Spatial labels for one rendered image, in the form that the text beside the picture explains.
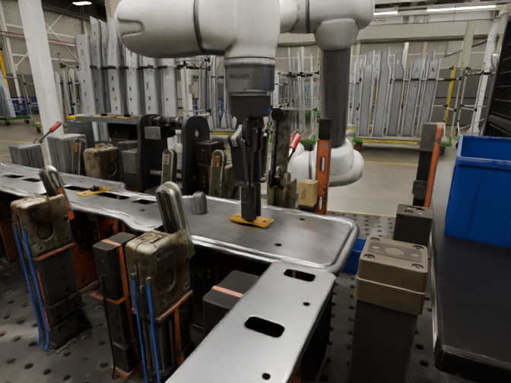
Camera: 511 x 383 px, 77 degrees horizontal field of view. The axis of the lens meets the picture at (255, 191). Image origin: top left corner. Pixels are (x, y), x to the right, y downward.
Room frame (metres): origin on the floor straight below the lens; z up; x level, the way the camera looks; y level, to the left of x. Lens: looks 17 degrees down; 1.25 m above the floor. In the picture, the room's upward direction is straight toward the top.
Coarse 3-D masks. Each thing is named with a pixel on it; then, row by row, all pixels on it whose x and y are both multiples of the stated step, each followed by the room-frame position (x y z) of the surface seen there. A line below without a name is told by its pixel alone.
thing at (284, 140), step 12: (276, 108) 0.73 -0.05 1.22; (276, 120) 0.72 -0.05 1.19; (288, 120) 0.74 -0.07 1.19; (276, 132) 0.75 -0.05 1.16; (288, 132) 0.74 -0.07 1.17; (276, 144) 0.75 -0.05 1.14; (288, 144) 0.74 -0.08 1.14; (276, 156) 0.74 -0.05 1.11; (288, 156) 0.74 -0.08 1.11; (276, 168) 0.75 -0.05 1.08
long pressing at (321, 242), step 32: (32, 192) 0.81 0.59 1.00; (128, 192) 0.80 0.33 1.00; (128, 224) 0.61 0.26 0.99; (160, 224) 0.60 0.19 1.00; (192, 224) 0.60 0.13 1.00; (224, 224) 0.60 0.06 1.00; (288, 224) 0.60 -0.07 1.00; (320, 224) 0.60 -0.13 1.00; (352, 224) 0.60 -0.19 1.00; (256, 256) 0.47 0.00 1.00; (288, 256) 0.47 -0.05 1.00; (320, 256) 0.47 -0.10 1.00
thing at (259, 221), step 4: (232, 216) 0.62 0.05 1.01; (236, 216) 0.63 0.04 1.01; (240, 216) 0.62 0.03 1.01; (256, 216) 0.62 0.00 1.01; (236, 220) 0.60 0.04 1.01; (240, 220) 0.60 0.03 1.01; (244, 220) 0.60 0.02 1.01; (248, 220) 0.60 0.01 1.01; (252, 220) 0.60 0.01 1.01; (256, 220) 0.60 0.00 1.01; (260, 220) 0.60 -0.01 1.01; (264, 220) 0.60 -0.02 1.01; (268, 220) 0.60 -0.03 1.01; (272, 220) 0.60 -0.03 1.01; (256, 224) 0.58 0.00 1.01; (260, 224) 0.58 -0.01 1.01; (264, 224) 0.58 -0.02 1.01
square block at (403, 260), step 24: (384, 240) 0.40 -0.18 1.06; (360, 264) 0.35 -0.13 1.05; (384, 264) 0.34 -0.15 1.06; (408, 264) 0.34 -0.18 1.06; (360, 288) 0.35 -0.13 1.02; (384, 288) 0.34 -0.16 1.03; (408, 288) 0.33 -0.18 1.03; (360, 312) 0.35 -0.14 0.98; (384, 312) 0.34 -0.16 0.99; (408, 312) 0.33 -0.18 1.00; (360, 336) 0.35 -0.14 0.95; (384, 336) 0.34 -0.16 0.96; (408, 336) 0.33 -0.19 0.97; (360, 360) 0.35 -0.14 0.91; (384, 360) 0.34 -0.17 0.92; (408, 360) 0.32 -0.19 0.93
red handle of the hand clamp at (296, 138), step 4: (296, 136) 0.83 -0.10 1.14; (292, 140) 0.82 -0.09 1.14; (296, 140) 0.82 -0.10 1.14; (292, 144) 0.81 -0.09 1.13; (296, 144) 0.81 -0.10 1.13; (292, 148) 0.80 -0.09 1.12; (296, 148) 0.81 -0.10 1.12; (292, 152) 0.79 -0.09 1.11; (288, 160) 0.77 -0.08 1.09; (280, 168) 0.75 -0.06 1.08; (276, 172) 0.74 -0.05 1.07; (280, 172) 0.74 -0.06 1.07; (276, 176) 0.73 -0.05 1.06; (280, 176) 0.73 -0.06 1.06; (276, 180) 0.73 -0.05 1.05; (280, 180) 0.73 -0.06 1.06
